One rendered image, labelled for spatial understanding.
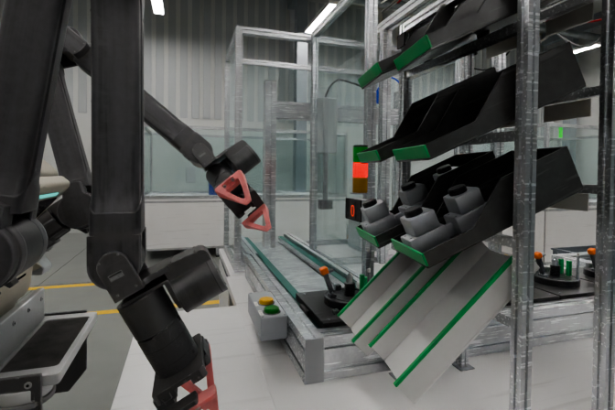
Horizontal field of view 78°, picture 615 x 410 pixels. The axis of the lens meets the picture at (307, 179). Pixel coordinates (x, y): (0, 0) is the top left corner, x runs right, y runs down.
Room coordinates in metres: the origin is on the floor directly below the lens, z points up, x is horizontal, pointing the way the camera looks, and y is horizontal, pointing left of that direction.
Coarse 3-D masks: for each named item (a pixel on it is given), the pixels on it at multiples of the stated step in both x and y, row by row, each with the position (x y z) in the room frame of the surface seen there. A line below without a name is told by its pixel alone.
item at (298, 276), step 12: (312, 252) 1.74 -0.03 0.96; (264, 264) 1.57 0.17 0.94; (276, 264) 1.67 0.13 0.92; (288, 264) 1.68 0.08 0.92; (300, 264) 1.68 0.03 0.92; (312, 264) 1.63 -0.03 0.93; (324, 264) 1.56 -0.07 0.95; (336, 264) 1.51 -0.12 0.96; (276, 276) 1.37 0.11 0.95; (288, 276) 1.49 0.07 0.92; (300, 276) 1.49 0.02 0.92; (312, 276) 1.49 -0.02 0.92; (336, 276) 1.38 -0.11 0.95; (288, 288) 1.24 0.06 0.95; (300, 288) 1.34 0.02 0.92; (312, 288) 1.34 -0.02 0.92; (324, 288) 1.34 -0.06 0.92
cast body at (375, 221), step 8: (368, 200) 0.78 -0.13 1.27; (376, 200) 0.78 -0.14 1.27; (368, 208) 0.76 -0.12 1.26; (376, 208) 0.76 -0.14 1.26; (384, 208) 0.76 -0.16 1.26; (368, 216) 0.76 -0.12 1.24; (376, 216) 0.76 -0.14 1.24; (384, 216) 0.76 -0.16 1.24; (392, 216) 0.76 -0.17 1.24; (400, 216) 0.78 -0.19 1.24; (368, 224) 0.76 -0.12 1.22; (376, 224) 0.76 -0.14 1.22; (384, 224) 0.76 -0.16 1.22; (392, 224) 0.76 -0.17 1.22; (376, 232) 0.76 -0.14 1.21
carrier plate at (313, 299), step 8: (296, 296) 1.12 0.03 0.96; (304, 296) 1.09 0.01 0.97; (312, 296) 1.09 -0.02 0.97; (320, 296) 1.09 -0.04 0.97; (304, 304) 1.04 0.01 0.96; (312, 304) 1.03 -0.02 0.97; (320, 304) 1.03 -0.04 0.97; (312, 312) 0.97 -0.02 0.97; (320, 312) 0.97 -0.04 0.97; (328, 312) 0.97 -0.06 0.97; (320, 320) 0.91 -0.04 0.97; (328, 320) 0.91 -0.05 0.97; (336, 320) 0.91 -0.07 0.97; (320, 328) 0.91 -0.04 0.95
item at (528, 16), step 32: (448, 0) 0.71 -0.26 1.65; (608, 0) 0.61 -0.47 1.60; (608, 32) 0.61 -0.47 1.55; (608, 64) 0.61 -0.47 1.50; (608, 96) 0.60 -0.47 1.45; (608, 128) 0.60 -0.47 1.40; (608, 160) 0.60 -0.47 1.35; (608, 192) 0.60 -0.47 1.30; (512, 224) 0.56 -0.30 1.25; (608, 224) 0.60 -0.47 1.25; (512, 256) 0.56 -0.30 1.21; (608, 256) 0.60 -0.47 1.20; (512, 288) 0.56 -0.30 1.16; (608, 288) 0.60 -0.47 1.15; (512, 320) 0.56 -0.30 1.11; (608, 320) 0.60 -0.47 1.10; (512, 352) 0.56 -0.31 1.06; (608, 352) 0.60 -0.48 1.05; (512, 384) 0.56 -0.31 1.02; (608, 384) 0.60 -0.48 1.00
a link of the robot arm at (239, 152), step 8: (200, 144) 0.87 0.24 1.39; (240, 144) 0.91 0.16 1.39; (192, 152) 0.86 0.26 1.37; (200, 152) 0.87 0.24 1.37; (208, 152) 0.87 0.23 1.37; (224, 152) 0.89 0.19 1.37; (232, 152) 0.90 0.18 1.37; (240, 152) 0.90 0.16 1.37; (248, 152) 0.90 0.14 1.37; (200, 160) 0.86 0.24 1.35; (208, 160) 0.87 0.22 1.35; (216, 160) 0.89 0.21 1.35; (232, 160) 0.89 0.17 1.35; (240, 160) 0.89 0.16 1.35; (248, 160) 0.90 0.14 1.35; (256, 160) 0.91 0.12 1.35; (208, 168) 0.90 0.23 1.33; (240, 168) 0.89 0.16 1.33; (248, 168) 0.90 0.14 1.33
